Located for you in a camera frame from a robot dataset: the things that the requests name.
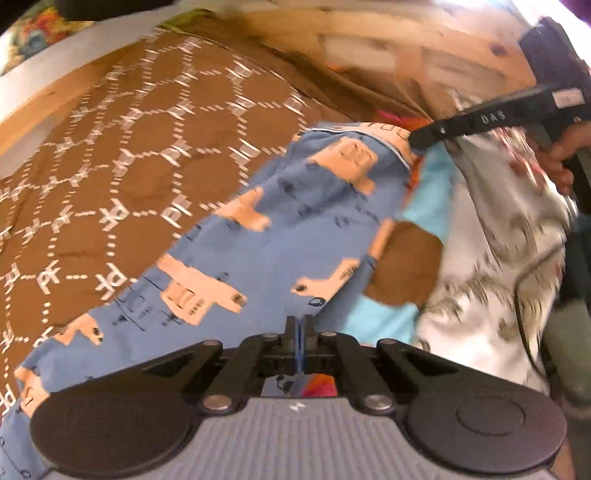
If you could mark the person's right hand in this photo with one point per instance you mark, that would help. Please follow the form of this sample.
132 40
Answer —
561 157

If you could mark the brown patterned blanket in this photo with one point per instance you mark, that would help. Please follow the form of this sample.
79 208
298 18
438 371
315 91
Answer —
115 161

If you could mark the white patterned cloth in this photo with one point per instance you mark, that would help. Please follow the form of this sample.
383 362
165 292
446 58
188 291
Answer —
503 258

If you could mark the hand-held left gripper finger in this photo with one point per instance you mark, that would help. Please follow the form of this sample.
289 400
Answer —
295 344
304 344

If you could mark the blue printed pants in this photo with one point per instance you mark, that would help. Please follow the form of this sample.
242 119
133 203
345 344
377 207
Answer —
286 221

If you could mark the floral cloth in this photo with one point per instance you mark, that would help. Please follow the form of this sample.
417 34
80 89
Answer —
27 37

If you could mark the grey green cloth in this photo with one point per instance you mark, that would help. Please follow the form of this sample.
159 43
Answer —
575 300

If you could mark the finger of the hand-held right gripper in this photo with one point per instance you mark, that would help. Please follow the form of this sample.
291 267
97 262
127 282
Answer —
431 134

